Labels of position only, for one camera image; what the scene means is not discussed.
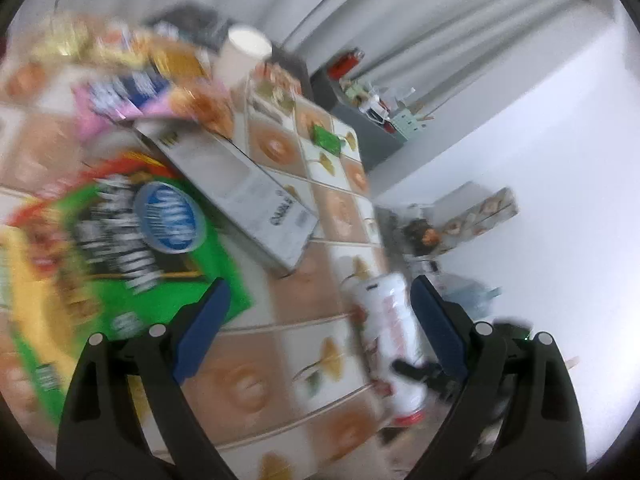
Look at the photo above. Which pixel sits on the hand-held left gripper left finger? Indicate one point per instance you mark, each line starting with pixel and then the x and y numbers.
pixel 202 330

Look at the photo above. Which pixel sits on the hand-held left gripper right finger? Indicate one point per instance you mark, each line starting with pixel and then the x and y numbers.
pixel 440 330

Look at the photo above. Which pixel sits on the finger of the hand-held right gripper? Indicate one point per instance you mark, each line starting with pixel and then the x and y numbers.
pixel 407 367

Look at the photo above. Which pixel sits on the clear blue water jug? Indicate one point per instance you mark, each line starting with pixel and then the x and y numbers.
pixel 470 295

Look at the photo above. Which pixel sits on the leaf patterned tablecloth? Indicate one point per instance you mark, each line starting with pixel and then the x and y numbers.
pixel 300 310

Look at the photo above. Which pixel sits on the dark bag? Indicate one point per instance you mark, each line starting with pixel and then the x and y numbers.
pixel 420 232

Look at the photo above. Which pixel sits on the patterned cardboard box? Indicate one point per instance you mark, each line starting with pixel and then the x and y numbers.
pixel 485 215

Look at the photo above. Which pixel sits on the green snack bag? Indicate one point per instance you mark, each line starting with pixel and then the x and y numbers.
pixel 100 240

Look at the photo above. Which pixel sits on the white carton box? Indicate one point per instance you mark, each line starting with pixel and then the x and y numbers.
pixel 235 185

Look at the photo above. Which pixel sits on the grey cabinet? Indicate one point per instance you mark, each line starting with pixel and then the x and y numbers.
pixel 360 135

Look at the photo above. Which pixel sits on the mint green box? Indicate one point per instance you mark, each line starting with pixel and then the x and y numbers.
pixel 407 120

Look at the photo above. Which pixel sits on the green candy wrapper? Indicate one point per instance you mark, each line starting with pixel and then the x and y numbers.
pixel 326 139

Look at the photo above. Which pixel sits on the pink blue snack packet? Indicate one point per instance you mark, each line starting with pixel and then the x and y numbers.
pixel 125 92

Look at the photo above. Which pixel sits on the white paper cup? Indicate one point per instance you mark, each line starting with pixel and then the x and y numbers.
pixel 240 60

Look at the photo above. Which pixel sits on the red object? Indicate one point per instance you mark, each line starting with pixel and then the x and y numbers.
pixel 345 64

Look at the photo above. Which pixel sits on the dark box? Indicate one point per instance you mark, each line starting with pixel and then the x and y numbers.
pixel 190 25

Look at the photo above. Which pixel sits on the yellow snack packet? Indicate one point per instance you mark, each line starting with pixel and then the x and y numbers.
pixel 75 40

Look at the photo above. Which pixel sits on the grey curtain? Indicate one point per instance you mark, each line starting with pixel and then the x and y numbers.
pixel 400 10

